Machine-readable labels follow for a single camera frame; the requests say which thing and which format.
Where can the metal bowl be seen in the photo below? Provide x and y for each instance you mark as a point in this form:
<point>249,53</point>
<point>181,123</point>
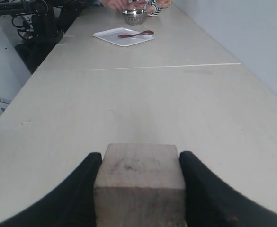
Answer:
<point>135,17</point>

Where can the white square tray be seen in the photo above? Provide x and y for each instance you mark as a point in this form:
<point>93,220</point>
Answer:
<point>110,36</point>

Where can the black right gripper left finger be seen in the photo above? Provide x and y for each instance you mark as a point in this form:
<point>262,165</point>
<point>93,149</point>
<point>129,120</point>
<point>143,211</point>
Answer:
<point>70,204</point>

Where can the orange food item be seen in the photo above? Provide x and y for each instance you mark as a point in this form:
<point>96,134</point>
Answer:
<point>164,3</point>

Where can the white cabinet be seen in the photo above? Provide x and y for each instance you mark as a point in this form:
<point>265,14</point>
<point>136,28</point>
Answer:
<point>13,72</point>

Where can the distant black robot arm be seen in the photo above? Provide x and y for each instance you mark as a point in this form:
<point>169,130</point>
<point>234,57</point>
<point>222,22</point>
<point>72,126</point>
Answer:
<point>158,121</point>

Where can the distant person hand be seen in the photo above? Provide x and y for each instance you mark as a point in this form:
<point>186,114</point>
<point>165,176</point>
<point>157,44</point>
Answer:
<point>121,5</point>

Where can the red spoon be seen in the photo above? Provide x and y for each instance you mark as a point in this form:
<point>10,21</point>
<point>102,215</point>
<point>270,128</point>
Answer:
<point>146,32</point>

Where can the small wooden cube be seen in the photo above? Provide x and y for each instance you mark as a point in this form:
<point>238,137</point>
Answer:
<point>140,185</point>

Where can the striped cup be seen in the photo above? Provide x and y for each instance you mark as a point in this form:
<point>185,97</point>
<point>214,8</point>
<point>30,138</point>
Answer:
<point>152,8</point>

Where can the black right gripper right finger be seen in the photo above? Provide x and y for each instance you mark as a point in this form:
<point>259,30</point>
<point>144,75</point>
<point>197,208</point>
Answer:
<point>210,202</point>

